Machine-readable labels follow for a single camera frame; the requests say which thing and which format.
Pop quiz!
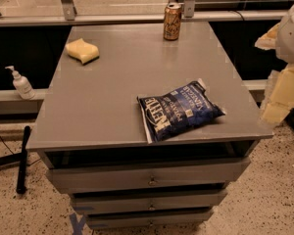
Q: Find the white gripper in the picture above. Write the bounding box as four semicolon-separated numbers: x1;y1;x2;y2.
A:
255;4;294;64

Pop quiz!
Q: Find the orange soda can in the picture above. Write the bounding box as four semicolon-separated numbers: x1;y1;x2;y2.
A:
163;2;181;40

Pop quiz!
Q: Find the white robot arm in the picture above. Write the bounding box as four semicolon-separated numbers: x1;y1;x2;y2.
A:
255;4;294;124

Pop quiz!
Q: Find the blue Kettle chip bag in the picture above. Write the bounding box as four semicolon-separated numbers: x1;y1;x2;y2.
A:
137;78;225;143

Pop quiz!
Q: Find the top grey drawer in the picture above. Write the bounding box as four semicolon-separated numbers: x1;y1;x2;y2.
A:
46;157;250;194

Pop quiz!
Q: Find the grey drawer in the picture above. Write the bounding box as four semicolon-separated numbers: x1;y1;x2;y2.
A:
46;157;250;194
71;189;227;214
86;208;213;230

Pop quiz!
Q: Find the grey drawer cabinet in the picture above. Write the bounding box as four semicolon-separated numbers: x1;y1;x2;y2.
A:
27;23;271;230

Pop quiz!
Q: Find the middle grey drawer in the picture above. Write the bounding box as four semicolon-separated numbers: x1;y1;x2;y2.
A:
71;189;227;214

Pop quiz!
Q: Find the yellow sponge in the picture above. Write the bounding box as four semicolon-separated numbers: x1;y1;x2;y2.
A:
66;38;100;65

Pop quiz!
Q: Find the bottom grey drawer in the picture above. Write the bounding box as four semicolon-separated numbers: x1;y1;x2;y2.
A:
86;208;213;230

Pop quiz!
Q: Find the white pump bottle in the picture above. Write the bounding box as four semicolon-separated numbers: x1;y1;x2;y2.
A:
6;66;35;100

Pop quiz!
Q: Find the black stand leg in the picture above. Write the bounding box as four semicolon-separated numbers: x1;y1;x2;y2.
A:
0;126;30;194

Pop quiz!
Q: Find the metal window frame rail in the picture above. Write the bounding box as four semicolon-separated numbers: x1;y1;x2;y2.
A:
0;0;292;26

